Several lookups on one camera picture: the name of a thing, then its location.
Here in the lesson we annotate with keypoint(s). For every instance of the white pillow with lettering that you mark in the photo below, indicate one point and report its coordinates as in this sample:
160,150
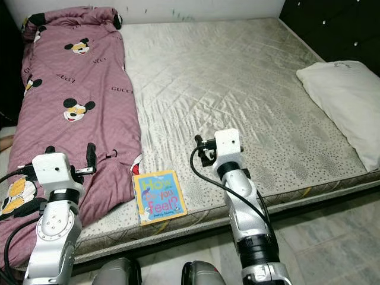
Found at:
347,101

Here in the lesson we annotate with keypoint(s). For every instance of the grey robot right leg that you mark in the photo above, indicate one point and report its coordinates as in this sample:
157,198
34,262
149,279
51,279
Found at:
205,275

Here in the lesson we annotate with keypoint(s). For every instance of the yellow blue children's book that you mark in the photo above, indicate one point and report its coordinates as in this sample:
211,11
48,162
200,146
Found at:
159,198

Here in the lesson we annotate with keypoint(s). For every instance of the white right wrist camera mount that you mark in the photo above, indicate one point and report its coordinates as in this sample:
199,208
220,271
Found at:
227,147

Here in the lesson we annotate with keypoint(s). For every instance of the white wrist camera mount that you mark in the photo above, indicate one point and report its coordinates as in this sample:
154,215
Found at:
56,172
227,147

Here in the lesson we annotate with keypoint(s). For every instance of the black tufted headboard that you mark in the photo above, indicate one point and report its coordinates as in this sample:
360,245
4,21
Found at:
332,27

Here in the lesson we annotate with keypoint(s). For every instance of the grey bed base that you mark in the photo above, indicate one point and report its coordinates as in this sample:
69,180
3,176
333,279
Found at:
303,205

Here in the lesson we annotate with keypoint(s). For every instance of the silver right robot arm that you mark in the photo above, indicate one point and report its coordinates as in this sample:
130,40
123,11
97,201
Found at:
246,208

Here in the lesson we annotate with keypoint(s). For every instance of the person's bare foot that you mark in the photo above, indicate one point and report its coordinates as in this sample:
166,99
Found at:
6,143

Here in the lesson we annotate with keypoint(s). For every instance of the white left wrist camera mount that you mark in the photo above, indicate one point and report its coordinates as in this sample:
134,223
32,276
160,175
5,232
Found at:
56,172

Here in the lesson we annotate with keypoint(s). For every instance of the purple cartoon mouse quilt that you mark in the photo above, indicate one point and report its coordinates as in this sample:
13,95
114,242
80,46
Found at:
71,136

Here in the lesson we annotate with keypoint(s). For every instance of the white quilted mattress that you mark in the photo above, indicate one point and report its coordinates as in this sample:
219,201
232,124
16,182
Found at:
225,83

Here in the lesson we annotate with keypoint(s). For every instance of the large black fabric object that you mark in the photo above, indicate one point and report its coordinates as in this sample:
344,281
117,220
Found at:
9,71

